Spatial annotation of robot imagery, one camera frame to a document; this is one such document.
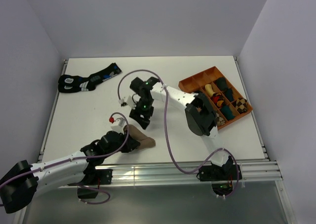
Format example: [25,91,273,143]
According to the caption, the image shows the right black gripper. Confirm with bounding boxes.
[129,98,155,130]

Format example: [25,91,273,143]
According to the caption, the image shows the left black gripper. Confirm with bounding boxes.
[104,129,140,158]

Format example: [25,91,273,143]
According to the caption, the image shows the brown sock red stripes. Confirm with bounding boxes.
[124,125,156,150]

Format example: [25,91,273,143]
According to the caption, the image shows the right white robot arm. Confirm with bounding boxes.
[129,77,234,179]

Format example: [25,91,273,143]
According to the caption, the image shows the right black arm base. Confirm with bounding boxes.
[196,155,242,198]

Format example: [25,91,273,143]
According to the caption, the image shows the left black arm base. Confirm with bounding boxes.
[77,169,113,200]

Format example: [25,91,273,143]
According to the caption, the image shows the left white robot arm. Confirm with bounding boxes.
[0,131,140,214]

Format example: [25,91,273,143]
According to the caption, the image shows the yellow rolled sock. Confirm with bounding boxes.
[205,84,215,97]

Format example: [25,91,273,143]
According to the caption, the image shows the black blue patterned sock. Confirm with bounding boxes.
[58,63,122,93]

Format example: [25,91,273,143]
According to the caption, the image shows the red black rolled sock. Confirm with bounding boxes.
[211,93,226,108]

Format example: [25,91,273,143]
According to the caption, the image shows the brown argyle rolled sock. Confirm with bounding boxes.
[216,113,226,127]

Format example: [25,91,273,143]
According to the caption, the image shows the dark green rolled sock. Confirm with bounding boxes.
[215,77,228,91]

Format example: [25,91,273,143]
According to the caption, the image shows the orange compartment tray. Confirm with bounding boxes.
[178,66,253,129]

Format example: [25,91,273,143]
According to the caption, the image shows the dark teal rolled sock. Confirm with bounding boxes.
[224,88,234,102]

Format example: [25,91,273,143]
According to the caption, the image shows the brown checkered rolled sock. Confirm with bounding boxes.
[235,97,248,114]

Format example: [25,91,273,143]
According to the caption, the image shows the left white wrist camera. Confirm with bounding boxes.
[109,117,125,134]

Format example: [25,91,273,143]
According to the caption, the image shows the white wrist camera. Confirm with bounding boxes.
[109,117,125,134]
[119,96,136,109]

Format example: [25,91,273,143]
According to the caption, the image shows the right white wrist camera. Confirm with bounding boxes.
[119,96,136,109]

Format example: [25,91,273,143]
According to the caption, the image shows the aluminium table rail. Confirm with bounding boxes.
[96,161,283,187]

